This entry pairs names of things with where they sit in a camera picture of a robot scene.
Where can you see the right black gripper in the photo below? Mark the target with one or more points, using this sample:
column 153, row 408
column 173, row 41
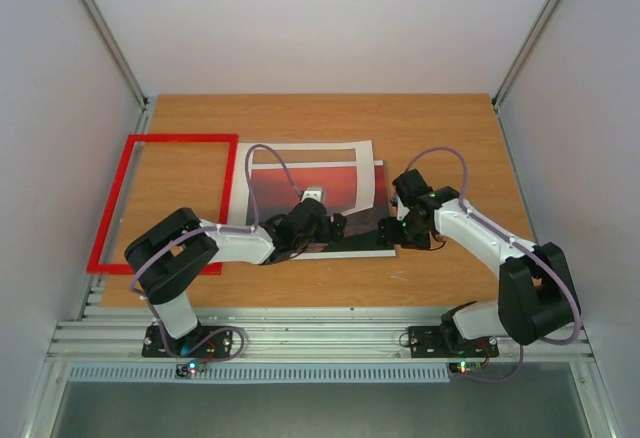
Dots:
column 396, row 231

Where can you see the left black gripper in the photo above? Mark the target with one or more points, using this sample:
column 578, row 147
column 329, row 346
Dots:
column 338, row 229

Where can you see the sunset photo with white mat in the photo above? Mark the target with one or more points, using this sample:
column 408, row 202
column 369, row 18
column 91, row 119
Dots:
column 360, row 238

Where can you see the white passe-partout mat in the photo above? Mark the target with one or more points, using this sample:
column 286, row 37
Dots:
column 359, row 153

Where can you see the red picture frame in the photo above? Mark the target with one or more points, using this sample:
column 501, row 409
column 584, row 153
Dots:
column 94, row 264

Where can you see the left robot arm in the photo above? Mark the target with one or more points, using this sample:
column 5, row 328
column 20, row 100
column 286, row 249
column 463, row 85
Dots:
column 168, row 257

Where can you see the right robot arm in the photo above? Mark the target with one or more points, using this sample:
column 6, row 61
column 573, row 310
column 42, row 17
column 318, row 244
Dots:
column 536, row 294

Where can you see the right circuit board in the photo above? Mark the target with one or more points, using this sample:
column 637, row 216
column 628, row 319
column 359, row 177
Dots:
column 465, row 367

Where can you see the circuit board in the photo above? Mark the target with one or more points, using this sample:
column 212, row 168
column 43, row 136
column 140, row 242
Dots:
column 465, row 367
column 190, row 369

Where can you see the left circuit board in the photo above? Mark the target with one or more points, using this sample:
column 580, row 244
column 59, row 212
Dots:
column 190, row 369

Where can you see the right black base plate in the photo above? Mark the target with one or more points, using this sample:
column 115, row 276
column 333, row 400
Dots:
column 439, row 342

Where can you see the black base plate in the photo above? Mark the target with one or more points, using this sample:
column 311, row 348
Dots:
column 160, row 343
column 439, row 342

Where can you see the aluminium rail base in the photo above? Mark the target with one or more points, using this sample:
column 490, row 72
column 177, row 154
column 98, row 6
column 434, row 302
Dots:
column 544, row 391

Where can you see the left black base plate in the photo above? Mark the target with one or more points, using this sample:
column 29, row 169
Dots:
column 160, row 343

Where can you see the grey slotted cable duct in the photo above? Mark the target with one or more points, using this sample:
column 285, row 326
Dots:
column 265, row 373

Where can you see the left aluminium corner post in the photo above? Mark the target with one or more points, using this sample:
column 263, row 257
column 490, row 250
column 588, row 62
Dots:
column 105, row 33

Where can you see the aluminium corner post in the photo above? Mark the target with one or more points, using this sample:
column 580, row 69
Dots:
column 105, row 33
column 534, row 35

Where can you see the right aluminium corner post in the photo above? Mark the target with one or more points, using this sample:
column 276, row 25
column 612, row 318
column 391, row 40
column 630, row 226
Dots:
column 534, row 35

